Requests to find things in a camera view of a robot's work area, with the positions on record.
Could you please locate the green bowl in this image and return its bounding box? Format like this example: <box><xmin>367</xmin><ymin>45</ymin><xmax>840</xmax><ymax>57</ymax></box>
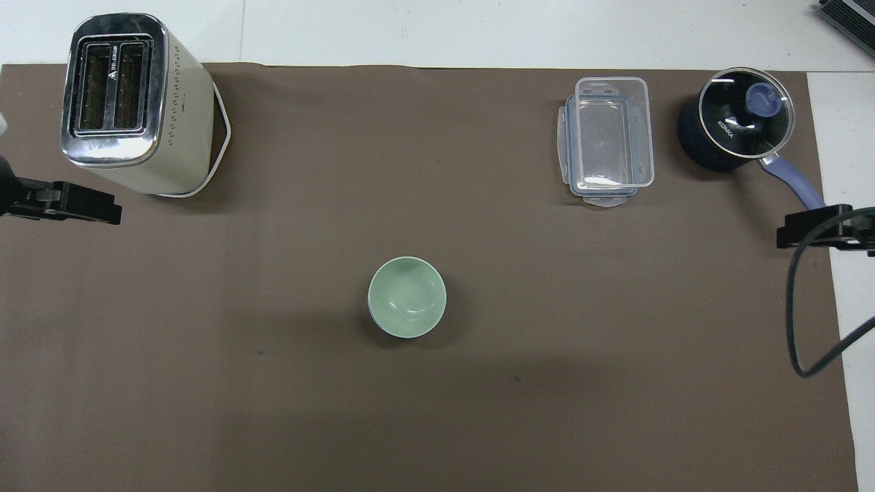
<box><xmin>367</xmin><ymin>256</ymin><xmax>448</xmax><ymax>339</ymax></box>

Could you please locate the cream and chrome toaster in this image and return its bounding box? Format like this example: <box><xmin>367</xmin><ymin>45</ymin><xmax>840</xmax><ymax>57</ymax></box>
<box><xmin>60</xmin><ymin>12</ymin><xmax>217</xmax><ymax>196</ymax></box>

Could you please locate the black cable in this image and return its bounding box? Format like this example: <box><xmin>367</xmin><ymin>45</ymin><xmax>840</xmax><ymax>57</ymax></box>
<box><xmin>785</xmin><ymin>207</ymin><xmax>875</xmax><ymax>379</ymax></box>

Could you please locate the white power cable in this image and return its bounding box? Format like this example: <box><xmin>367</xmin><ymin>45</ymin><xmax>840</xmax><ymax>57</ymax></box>
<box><xmin>159</xmin><ymin>81</ymin><xmax>232</xmax><ymax>200</ymax></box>

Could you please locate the clear plastic container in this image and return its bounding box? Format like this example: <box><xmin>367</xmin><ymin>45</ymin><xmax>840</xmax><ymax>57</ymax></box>
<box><xmin>574</xmin><ymin>76</ymin><xmax>656</xmax><ymax>189</ymax></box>

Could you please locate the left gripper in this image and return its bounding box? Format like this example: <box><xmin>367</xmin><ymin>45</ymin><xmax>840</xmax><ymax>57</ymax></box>
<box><xmin>0</xmin><ymin>155</ymin><xmax>50</xmax><ymax>219</ymax></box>

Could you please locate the blue bowl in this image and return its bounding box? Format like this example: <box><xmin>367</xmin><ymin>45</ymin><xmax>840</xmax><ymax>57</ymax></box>
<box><xmin>368</xmin><ymin>309</ymin><xmax>440</xmax><ymax>340</ymax></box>

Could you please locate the dark blue saucepan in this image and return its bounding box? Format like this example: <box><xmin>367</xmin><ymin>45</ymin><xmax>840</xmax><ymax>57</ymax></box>
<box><xmin>677</xmin><ymin>67</ymin><xmax>828</xmax><ymax>210</ymax></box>

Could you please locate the dark ribbed device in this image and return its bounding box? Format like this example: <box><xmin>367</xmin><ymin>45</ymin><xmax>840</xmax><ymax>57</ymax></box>
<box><xmin>816</xmin><ymin>0</ymin><xmax>875</xmax><ymax>40</ymax></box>

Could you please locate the clear plastic container lid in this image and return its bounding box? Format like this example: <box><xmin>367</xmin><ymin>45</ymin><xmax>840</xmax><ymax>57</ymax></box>
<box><xmin>556</xmin><ymin>94</ymin><xmax>641</xmax><ymax>208</ymax></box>

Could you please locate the glass pot lid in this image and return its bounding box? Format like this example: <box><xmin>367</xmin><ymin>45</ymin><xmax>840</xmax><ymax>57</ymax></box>
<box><xmin>698</xmin><ymin>66</ymin><xmax>796</xmax><ymax>162</ymax></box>

